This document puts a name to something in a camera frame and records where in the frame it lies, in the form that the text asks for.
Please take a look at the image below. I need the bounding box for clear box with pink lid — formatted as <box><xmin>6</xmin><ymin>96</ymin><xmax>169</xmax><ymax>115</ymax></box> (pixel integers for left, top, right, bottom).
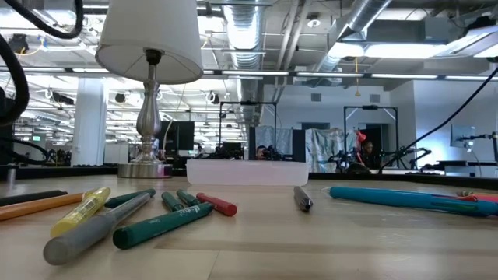
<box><xmin>185</xmin><ymin>158</ymin><xmax>310</xmax><ymax>187</ymax></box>

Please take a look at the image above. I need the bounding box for red crayon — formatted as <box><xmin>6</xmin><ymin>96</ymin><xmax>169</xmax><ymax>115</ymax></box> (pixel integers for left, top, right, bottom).
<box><xmin>195</xmin><ymin>191</ymin><xmax>238</xmax><ymax>218</ymax></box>

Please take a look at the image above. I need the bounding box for black pen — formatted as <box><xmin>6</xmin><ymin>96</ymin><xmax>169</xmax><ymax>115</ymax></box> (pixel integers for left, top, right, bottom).
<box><xmin>293</xmin><ymin>185</ymin><xmax>314</xmax><ymax>213</ymax></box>
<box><xmin>0</xmin><ymin>189</ymin><xmax>69</xmax><ymax>208</ymax></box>

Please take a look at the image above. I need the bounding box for teal multicolour pen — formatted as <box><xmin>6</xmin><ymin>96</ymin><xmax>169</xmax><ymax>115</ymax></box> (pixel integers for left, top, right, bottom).
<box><xmin>328</xmin><ymin>185</ymin><xmax>498</xmax><ymax>218</ymax></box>

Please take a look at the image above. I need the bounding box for yellow highlighter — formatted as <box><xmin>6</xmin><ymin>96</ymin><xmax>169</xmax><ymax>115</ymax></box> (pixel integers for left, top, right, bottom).
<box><xmin>50</xmin><ymin>187</ymin><xmax>112</xmax><ymax>238</ymax></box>

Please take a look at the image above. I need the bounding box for grey marker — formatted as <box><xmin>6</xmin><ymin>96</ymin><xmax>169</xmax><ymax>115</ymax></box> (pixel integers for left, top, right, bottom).
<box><xmin>42</xmin><ymin>191</ymin><xmax>153</xmax><ymax>267</ymax></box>

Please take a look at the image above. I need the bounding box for pink highlighter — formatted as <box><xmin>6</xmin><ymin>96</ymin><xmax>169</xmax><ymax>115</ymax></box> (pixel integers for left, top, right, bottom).
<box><xmin>432</xmin><ymin>194</ymin><xmax>480</xmax><ymax>200</ymax></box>

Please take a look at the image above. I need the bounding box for orange pencil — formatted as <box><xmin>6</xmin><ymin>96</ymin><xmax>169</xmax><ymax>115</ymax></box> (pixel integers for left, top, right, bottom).
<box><xmin>0</xmin><ymin>190</ymin><xmax>98</xmax><ymax>222</ymax></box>

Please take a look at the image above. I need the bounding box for pink pen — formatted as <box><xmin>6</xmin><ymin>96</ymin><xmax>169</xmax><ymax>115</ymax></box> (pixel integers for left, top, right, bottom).
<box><xmin>462</xmin><ymin>194</ymin><xmax>498</xmax><ymax>205</ymax></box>

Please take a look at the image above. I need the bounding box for dark background monitor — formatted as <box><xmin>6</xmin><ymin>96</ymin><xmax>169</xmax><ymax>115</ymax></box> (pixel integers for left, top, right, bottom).
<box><xmin>157</xmin><ymin>121</ymin><xmax>195</xmax><ymax>157</ymax></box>

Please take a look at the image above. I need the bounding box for translucent plastic sheet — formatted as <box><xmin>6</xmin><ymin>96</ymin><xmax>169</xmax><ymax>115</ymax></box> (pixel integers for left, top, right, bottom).
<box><xmin>305</xmin><ymin>127</ymin><xmax>357</xmax><ymax>173</ymax></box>

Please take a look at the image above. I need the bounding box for white cabinet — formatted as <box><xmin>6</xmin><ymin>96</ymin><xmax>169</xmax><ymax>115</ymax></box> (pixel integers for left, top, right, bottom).
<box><xmin>103</xmin><ymin>143</ymin><xmax>130</xmax><ymax>165</ymax></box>

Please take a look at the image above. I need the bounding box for white shade silver table lamp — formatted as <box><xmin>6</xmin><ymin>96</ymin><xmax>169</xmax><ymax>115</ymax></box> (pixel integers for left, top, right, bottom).
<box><xmin>95</xmin><ymin>0</ymin><xmax>204</xmax><ymax>179</ymax></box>

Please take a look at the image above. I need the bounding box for white building column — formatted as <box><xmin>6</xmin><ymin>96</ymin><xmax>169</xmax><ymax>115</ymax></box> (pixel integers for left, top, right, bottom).
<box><xmin>71</xmin><ymin>77</ymin><xmax>108</xmax><ymax>167</ymax></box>

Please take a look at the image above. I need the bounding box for black frame stand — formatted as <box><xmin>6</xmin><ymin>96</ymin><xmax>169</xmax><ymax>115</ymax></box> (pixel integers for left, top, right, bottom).
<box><xmin>219</xmin><ymin>100</ymin><xmax>278</xmax><ymax>160</ymax></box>
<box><xmin>343</xmin><ymin>104</ymin><xmax>399</xmax><ymax>170</ymax></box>

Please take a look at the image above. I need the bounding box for silver ventilation duct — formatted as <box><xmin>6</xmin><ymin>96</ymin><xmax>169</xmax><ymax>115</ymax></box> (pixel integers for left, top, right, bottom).
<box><xmin>310</xmin><ymin>0</ymin><xmax>394</xmax><ymax>75</ymax></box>
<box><xmin>221</xmin><ymin>0</ymin><xmax>269</xmax><ymax>129</ymax></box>

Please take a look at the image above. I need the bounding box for yellow hanging cord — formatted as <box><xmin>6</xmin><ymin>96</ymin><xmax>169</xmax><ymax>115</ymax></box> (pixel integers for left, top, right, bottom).
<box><xmin>352</xmin><ymin>57</ymin><xmax>361</xmax><ymax>98</ymax></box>

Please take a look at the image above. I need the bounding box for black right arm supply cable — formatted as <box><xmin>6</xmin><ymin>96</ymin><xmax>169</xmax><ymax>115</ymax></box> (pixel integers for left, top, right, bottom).
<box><xmin>377</xmin><ymin>65</ymin><xmax>498</xmax><ymax>174</ymax></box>

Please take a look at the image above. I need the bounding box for thin black cable loop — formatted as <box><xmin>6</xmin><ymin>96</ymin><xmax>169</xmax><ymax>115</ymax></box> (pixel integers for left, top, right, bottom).
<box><xmin>0</xmin><ymin>136</ymin><xmax>51</xmax><ymax>166</ymax></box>

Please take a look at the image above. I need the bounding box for grey wall monitor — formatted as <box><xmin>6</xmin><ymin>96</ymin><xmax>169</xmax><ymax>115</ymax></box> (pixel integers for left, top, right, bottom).
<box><xmin>450</xmin><ymin>124</ymin><xmax>476</xmax><ymax>149</ymax></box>

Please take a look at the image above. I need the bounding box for black left wrist camera cable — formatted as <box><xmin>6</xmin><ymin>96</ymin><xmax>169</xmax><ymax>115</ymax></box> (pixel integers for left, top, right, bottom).
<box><xmin>2</xmin><ymin>0</ymin><xmax>85</xmax><ymax>40</ymax></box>

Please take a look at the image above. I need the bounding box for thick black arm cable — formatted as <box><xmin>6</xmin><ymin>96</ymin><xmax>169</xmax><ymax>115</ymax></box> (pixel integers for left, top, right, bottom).
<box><xmin>0</xmin><ymin>33</ymin><xmax>31</xmax><ymax>128</ymax></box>

